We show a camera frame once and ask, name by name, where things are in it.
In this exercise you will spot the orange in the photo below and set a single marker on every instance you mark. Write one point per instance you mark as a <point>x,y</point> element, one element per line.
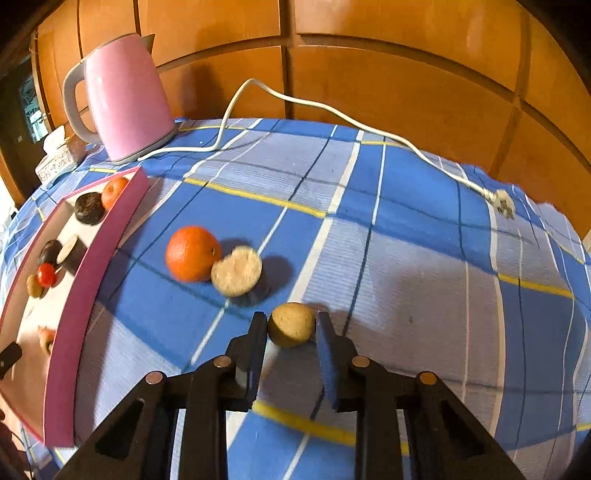
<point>193,254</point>

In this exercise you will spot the dark brown round fruit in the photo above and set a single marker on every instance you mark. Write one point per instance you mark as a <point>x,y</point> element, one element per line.
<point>89,207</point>

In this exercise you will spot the small brown potato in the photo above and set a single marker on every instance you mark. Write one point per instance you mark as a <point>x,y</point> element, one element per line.
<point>34,286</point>

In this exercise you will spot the pink electric kettle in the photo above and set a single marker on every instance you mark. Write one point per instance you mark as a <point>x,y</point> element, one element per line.
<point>124,101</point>

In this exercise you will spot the small tangerine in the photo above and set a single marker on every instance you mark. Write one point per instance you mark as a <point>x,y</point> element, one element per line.
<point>114,191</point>

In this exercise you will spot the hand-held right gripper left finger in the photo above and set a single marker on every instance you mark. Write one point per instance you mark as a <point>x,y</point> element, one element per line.
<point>256,360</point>

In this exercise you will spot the pink peach piece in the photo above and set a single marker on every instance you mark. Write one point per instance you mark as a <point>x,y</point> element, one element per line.
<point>46,339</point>

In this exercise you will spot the black and white eggplant piece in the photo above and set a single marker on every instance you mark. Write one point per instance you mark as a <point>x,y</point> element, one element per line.
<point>71,253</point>

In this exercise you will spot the pink tray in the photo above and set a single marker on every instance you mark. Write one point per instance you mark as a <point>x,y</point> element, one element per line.
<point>78,323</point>

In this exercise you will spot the dark avocado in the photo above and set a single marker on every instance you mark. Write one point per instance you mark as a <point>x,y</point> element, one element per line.
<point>49,251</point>

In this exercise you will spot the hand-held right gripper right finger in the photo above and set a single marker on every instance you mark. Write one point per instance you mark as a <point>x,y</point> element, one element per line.
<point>325,364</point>

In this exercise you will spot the blue plaid tablecloth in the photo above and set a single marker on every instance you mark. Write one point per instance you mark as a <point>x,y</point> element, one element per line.
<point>415,277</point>

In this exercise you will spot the white patterned tissue box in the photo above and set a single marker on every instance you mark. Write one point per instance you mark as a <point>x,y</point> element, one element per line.
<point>55,161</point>

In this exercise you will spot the red tomato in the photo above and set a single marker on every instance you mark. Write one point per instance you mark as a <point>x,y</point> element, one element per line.
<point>46,274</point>

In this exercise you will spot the kiwi half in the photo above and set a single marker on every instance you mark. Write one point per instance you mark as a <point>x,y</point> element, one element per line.
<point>236,271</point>

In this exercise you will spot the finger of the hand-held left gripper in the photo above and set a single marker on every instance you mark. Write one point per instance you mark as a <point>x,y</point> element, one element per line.
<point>9,360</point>

